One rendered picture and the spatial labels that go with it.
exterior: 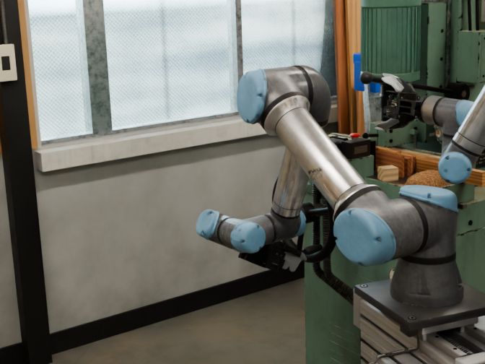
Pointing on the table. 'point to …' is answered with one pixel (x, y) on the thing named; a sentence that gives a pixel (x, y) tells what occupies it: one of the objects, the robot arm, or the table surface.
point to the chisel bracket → (397, 136)
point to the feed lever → (462, 92)
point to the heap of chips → (428, 178)
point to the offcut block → (387, 172)
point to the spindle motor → (391, 37)
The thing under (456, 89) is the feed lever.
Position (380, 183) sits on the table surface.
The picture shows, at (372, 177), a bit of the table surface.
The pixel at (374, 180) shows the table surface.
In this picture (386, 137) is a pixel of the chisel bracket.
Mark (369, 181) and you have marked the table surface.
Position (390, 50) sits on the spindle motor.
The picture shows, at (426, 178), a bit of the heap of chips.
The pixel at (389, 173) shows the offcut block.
